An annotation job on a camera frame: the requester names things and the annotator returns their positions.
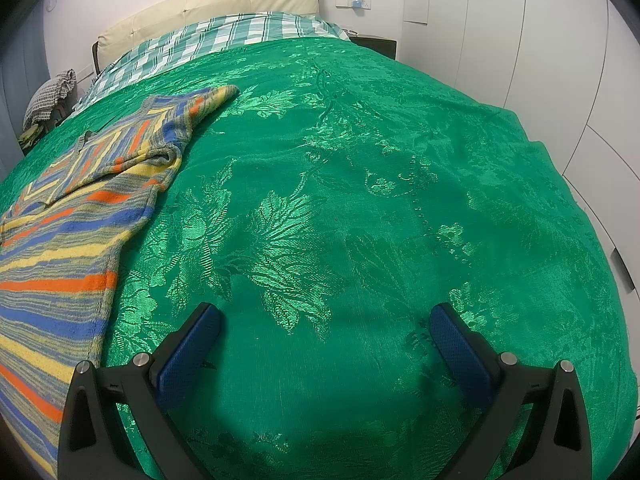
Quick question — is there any green plaid bed sheet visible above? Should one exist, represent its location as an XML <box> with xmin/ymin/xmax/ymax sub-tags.
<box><xmin>75</xmin><ymin>11</ymin><xmax>352</xmax><ymax>111</ymax></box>

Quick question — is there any blue-grey curtain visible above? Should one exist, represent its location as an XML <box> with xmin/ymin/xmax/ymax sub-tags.
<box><xmin>0</xmin><ymin>5</ymin><xmax>51</xmax><ymax>181</ymax></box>

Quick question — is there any white wardrobe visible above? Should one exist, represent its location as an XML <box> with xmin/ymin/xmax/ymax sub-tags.
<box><xmin>395</xmin><ymin>0</ymin><xmax>640</xmax><ymax>307</ymax></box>

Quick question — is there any cream padded headboard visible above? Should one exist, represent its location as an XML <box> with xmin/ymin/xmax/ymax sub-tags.
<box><xmin>92</xmin><ymin>0</ymin><xmax>321</xmax><ymax>69</ymax></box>

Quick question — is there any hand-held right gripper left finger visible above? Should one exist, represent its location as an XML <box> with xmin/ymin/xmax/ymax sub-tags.
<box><xmin>57</xmin><ymin>302</ymin><xmax>222</xmax><ymax>480</ymax></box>

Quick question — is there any striped knit t-shirt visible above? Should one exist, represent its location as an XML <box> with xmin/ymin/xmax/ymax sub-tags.
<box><xmin>0</xmin><ymin>85</ymin><xmax>241</xmax><ymax>479</ymax></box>

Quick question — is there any green patterned bedspread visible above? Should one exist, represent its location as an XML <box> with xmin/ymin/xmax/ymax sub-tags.
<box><xmin>0</xmin><ymin>35</ymin><xmax>640</xmax><ymax>480</ymax></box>

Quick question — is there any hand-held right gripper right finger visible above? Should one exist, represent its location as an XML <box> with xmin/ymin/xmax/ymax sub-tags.
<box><xmin>429</xmin><ymin>302</ymin><xmax>593</xmax><ymax>480</ymax></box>

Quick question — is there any dark bedside table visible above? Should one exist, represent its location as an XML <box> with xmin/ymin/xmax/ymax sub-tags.
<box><xmin>349</xmin><ymin>33</ymin><xmax>398</xmax><ymax>62</ymax></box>

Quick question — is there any checked cloth pile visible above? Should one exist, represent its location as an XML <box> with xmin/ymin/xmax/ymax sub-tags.
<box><xmin>22</xmin><ymin>68</ymin><xmax>77</xmax><ymax>131</ymax></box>

